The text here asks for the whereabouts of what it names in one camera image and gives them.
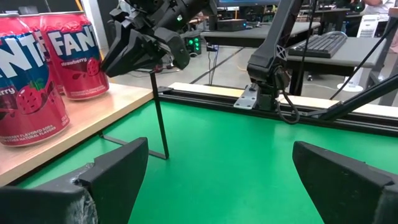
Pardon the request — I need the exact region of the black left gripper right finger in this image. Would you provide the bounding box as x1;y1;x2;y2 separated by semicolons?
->
292;141;396;224

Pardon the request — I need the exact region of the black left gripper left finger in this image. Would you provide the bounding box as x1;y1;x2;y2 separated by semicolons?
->
76;137;149;224

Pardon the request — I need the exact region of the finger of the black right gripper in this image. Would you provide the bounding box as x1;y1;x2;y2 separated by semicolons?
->
152;27;191;71
101;29;166;78

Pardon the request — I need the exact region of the red Fanta soda can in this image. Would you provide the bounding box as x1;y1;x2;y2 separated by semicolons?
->
0;14;71;147
40;11;110;101
20;14;65;96

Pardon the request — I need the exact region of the black computer with green lights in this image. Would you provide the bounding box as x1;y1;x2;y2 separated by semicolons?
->
185;35;203;56

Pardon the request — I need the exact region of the small black computer box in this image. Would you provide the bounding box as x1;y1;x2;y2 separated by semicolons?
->
216;18;248;32

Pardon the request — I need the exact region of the grey monitor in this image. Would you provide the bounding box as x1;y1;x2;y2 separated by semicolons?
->
200;21;321;49

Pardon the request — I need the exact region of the monitor with blue screen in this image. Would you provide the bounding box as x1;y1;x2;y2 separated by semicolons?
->
217;0;280;7

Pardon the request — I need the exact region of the white round stand base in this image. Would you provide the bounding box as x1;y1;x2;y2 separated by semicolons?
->
337;67;364;93

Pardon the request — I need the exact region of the green table mat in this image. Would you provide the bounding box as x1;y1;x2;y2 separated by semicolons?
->
18;99;398;224

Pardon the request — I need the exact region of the white computer tower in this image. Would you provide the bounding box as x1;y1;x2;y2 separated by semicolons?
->
356;14;389;39

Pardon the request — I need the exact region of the person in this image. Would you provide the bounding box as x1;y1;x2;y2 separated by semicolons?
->
362;0;398;15

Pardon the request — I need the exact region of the wooden shelf with black frame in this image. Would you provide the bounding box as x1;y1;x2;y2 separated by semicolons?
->
0;70;170;187

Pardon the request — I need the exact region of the grey metal base plate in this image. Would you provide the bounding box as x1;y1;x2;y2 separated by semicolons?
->
233;83;259;110

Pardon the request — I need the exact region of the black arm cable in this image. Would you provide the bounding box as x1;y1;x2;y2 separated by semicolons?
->
275;90;301;125

